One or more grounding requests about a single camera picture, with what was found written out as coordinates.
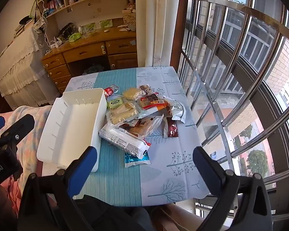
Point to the pastel patterned blanket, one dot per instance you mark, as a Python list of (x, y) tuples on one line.
[(29, 154)]

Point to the person's dark trousers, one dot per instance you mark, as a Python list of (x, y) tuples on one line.
[(110, 214)]

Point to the wooden desk with drawers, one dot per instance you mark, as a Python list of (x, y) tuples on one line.
[(91, 50)]

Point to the orange snack packet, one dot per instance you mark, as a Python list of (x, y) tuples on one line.
[(165, 106)]

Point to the white power strip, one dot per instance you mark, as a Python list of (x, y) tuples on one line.
[(53, 44)]

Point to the doll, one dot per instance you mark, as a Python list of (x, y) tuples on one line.
[(130, 2)]

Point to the clear packet brown pastry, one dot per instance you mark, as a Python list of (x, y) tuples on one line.
[(142, 126)]

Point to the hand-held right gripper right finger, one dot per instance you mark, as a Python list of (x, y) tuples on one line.
[(203, 166)]

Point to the dark bag under desk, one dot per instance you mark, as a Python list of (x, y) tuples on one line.
[(94, 68)]

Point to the round patterned cushion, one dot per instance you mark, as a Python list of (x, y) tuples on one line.
[(130, 21)]

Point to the cream cake clear packet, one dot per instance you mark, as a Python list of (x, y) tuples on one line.
[(121, 114)]

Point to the white lace bed cover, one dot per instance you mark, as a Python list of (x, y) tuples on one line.
[(21, 65)]

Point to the green floral tray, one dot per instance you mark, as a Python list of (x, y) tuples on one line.
[(90, 27), (106, 23)]

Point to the green cake packet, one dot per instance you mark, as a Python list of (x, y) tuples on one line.
[(115, 102)]

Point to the steel window grille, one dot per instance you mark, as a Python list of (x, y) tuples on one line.
[(212, 115)]

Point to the wooden bookshelf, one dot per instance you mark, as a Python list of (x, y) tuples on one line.
[(96, 7)]

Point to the small white bottle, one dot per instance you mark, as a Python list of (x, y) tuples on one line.
[(81, 30)]

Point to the brown nut snack clear wrapper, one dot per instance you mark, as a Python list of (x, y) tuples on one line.
[(145, 89)]

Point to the floral hanging pouch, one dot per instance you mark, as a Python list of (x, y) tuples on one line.
[(40, 23)]

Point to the blue foil packet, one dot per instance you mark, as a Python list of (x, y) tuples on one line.
[(137, 161)]

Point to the oblong puffed rice cake packet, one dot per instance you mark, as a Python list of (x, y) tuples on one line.
[(131, 93)]

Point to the large white bread packet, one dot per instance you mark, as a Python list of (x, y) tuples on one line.
[(121, 139)]

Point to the white plastic bin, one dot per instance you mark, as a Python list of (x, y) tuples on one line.
[(74, 125)]

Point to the white curtain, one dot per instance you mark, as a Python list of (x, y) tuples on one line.
[(156, 24)]

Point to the row of red books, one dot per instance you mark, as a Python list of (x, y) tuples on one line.
[(55, 3)]

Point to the red-edged dark bar packet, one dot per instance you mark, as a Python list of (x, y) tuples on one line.
[(150, 101)]

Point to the dark red sachet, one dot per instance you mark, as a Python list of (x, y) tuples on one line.
[(172, 128)]

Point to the white foil snack packet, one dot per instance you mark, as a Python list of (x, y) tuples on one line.
[(178, 112)]

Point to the red round candy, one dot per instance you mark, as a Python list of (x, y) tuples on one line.
[(109, 92)]

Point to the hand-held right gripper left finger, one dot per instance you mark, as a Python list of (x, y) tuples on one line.
[(90, 157)]

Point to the teal tree print tablecloth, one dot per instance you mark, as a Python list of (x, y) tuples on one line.
[(163, 154)]

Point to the window frame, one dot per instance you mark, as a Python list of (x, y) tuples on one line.
[(180, 16)]

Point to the green tissue box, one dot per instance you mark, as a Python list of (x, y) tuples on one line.
[(74, 38)]

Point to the black patterned bag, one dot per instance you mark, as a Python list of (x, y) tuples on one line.
[(67, 31)]

